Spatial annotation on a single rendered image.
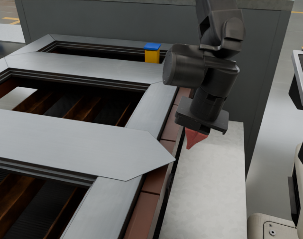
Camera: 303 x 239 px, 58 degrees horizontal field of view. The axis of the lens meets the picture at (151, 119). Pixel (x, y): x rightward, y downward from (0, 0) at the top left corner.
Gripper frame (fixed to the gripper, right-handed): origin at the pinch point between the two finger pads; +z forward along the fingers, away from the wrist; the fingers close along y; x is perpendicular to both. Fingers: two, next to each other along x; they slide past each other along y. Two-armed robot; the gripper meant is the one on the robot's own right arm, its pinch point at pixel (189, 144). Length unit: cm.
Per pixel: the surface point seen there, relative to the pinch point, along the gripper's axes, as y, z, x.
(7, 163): -36.9, 14.6, -11.0
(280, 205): 68, 76, 70
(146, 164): -7.2, 6.1, -4.0
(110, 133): -18.9, 9.2, 4.7
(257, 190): 56, 79, 78
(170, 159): -2.5, 5.0, -1.0
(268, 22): 18, -11, 81
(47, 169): -27.4, 12.1, -10.3
